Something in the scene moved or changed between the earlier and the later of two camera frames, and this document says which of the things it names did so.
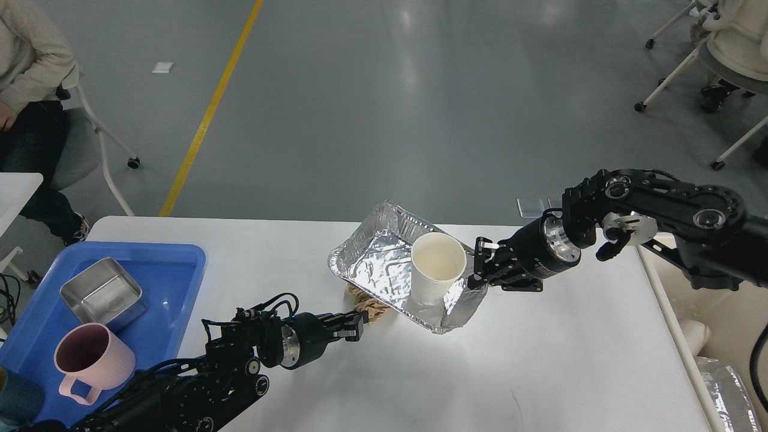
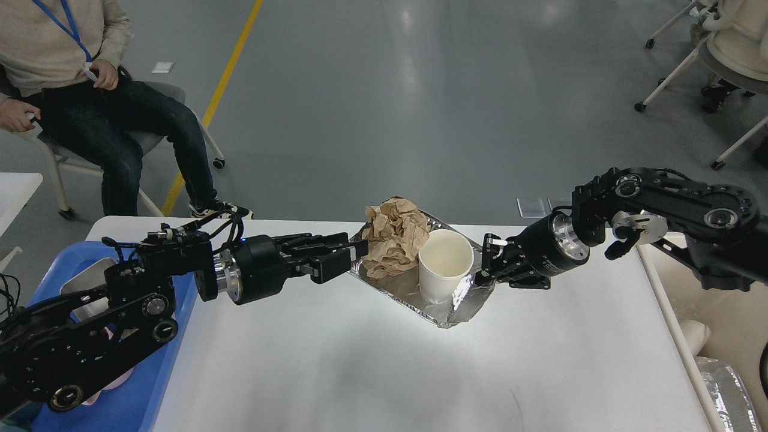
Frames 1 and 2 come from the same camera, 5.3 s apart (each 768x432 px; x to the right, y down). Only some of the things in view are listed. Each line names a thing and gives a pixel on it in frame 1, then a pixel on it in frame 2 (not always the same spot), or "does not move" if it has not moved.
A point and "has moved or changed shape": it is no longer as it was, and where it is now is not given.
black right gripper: x=533 y=252 does not move
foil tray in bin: x=735 y=408 does not move
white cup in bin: x=698 y=335 does not move
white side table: x=16 y=188 does not move
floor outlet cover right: x=554 y=202 does not move
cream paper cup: x=438 y=260 has moved or changed shape
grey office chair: x=86 y=156 to x=60 y=162
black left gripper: x=304 y=337 to x=258 y=267
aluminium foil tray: x=374 y=259 to x=405 y=290
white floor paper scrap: x=163 y=67 does not move
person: x=39 y=67 to x=60 y=73
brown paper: x=363 y=301 to x=396 y=230
